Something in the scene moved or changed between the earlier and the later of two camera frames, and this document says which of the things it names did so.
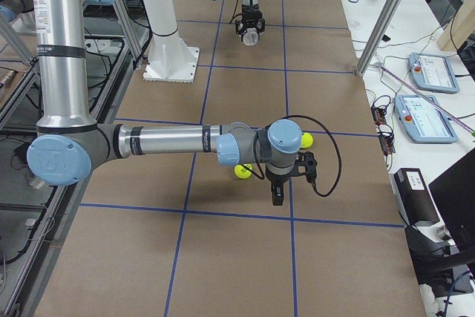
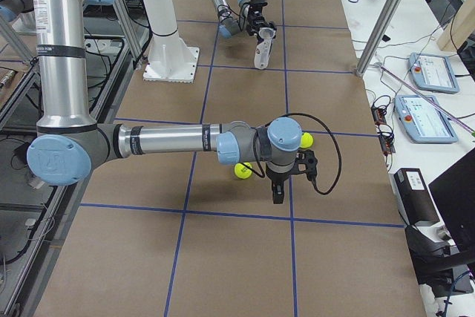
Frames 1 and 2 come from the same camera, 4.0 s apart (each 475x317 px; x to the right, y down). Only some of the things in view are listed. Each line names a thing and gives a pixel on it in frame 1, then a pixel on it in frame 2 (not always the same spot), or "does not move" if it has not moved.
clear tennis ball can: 251,37 -> 263,49
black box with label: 418,205 does not move
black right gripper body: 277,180 does not move
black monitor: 454,192 does not move
